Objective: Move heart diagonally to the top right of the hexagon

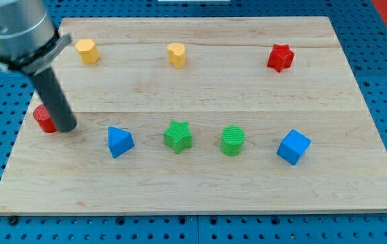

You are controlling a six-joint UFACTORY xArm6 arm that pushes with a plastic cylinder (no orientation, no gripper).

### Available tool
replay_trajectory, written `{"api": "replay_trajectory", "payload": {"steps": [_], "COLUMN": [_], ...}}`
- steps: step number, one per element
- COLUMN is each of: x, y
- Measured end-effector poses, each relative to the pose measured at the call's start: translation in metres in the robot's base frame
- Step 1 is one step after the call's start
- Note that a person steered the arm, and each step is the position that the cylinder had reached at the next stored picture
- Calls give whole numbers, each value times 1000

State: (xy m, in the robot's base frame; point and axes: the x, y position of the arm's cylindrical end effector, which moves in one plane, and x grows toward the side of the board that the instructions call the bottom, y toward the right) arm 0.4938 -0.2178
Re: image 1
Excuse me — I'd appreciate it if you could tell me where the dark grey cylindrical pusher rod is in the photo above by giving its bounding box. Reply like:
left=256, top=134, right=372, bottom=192
left=30, top=68, right=77, bottom=132

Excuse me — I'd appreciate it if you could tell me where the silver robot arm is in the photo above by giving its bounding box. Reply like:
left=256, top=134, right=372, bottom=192
left=0, top=0, right=77, bottom=132

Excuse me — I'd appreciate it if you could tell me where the yellow hexagon block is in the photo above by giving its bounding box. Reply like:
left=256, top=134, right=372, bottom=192
left=75, top=39, right=100, bottom=64

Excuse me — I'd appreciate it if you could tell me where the yellow heart block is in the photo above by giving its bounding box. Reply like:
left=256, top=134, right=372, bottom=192
left=167, top=43, right=186, bottom=68

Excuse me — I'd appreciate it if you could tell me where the red cylinder block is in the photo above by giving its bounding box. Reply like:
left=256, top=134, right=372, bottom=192
left=33, top=104, right=57, bottom=133

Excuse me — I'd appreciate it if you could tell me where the blue triangle block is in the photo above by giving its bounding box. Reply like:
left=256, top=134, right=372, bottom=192
left=108, top=126, right=134, bottom=158

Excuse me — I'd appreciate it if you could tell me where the wooden board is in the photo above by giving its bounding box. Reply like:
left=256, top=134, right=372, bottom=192
left=0, top=16, right=387, bottom=216

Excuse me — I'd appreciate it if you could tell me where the green star block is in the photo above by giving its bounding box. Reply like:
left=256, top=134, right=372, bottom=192
left=163, top=120, right=192, bottom=154

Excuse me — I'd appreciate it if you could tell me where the green cylinder block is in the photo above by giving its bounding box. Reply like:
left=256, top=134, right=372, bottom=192
left=220, top=125, right=245, bottom=157

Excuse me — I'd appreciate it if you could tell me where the red star block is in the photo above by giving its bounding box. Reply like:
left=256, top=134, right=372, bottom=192
left=267, top=44, right=295, bottom=73

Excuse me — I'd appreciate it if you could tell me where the blue cube block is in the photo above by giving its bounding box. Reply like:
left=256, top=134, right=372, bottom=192
left=277, top=129, right=312, bottom=165

